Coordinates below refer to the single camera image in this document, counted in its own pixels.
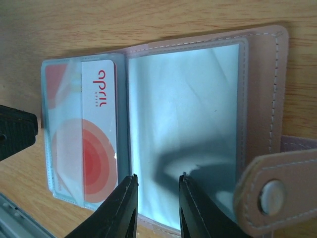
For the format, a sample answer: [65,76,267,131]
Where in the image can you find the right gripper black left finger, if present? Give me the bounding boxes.
[67,174,138,238]

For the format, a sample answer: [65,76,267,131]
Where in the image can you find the pink card holder wallet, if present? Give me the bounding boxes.
[41,25,317,238]

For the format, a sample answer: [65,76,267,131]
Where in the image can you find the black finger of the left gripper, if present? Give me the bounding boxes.
[0,105,38,161]

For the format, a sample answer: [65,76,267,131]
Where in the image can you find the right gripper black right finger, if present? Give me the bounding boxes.
[179,174,249,238]

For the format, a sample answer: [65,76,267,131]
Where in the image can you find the red circle white card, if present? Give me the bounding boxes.
[42,59,118,207]

